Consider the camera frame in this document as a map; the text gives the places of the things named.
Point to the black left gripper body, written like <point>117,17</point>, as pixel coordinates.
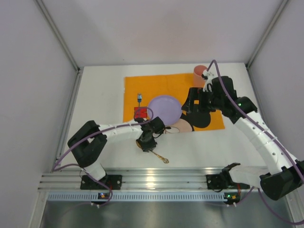
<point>146,143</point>

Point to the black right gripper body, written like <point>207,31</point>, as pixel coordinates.
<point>194,96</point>

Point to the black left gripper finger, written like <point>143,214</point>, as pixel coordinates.
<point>141,144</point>
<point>149,147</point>

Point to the pink plastic cup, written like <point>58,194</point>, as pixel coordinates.
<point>198,80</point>

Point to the gold ornate spoon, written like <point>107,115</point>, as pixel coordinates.
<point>164,160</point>

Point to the lilac plate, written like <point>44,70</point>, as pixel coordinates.
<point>166,107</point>

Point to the blue metallic fork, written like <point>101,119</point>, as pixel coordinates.
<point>139,99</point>

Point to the orange Mickey Mouse cloth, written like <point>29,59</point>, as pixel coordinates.
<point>176,85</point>

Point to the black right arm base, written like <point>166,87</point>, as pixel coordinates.
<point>223,180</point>

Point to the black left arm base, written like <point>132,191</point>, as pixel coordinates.
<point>114,182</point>

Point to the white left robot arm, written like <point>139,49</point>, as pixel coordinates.
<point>88,142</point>

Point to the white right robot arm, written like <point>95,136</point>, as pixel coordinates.
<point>283,173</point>

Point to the left aluminium corner post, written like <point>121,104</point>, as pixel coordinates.
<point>53,27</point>

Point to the aluminium corner post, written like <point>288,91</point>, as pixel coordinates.
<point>267,32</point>
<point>53,27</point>

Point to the aluminium frame rail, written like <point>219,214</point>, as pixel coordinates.
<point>148,179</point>

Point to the grey slotted cable duct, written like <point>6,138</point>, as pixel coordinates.
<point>143,196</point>

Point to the right aluminium corner post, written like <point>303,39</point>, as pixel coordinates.
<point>267,32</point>

